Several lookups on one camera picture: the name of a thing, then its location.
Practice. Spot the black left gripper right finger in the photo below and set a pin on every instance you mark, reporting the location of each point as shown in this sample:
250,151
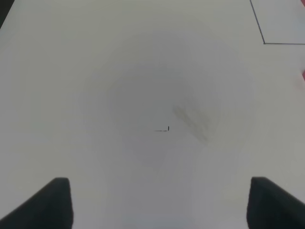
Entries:
271,207

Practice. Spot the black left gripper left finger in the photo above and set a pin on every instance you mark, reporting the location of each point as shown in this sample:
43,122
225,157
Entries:
50,208

